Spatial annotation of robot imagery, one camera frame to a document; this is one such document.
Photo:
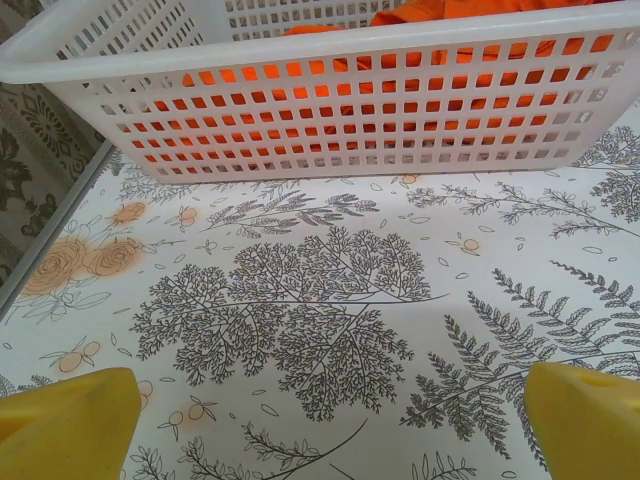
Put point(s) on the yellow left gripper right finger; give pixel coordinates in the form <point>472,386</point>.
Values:
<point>590,430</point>

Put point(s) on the white plastic mesh basket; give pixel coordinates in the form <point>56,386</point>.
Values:
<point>320,40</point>

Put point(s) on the floral print tablecloth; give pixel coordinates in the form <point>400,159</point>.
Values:
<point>320,225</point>

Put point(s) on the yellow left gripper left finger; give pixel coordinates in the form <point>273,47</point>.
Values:
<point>60,430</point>

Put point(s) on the orange t-shirt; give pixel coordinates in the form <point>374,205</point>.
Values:
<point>450,10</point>

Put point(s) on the aluminium table side rail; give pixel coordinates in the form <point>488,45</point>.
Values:
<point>50,235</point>

